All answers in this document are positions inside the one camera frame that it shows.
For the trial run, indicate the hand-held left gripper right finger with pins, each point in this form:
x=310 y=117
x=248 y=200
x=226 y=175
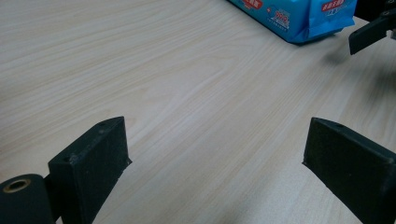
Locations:
x=351 y=168

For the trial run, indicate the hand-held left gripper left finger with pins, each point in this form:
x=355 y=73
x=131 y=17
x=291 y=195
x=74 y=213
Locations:
x=93 y=168

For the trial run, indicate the blue wet wipe pack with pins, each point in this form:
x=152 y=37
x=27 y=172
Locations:
x=299 y=18

